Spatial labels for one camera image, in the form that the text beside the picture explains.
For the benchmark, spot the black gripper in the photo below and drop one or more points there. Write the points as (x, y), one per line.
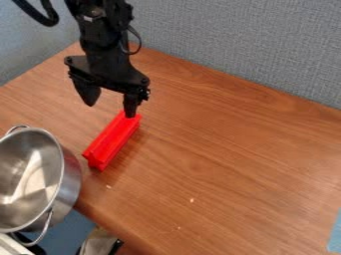
(105, 68)

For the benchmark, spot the white box corner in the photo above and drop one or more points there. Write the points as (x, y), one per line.
(10, 247)

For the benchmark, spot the grey metal table bracket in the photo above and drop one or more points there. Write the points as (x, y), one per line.
(101, 243)

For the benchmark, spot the red plastic block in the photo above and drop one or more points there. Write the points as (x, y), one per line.
(110, 141)

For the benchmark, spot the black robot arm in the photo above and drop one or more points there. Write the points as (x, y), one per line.
(104, 17)

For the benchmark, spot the metal pot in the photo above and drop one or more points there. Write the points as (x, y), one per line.
(41, 181)

